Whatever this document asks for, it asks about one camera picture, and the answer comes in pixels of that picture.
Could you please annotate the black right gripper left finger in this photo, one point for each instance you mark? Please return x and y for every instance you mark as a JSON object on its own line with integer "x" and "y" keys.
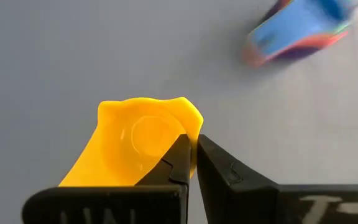
{"x": 120, "y": 205}

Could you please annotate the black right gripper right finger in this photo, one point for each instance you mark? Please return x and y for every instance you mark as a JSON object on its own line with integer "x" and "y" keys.
{"x": 244, "y": 202}

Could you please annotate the yellow measuring cup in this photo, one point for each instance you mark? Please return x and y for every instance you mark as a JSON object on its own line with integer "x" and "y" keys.
{"x": 129, "y": 140}

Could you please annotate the blue measuring cup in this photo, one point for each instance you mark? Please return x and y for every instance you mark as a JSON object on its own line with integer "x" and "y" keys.
{"x": 297, "y": 25}

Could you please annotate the red measuring cup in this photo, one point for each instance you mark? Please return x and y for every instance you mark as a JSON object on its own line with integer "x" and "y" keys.
{"x": 256, "y": 57}

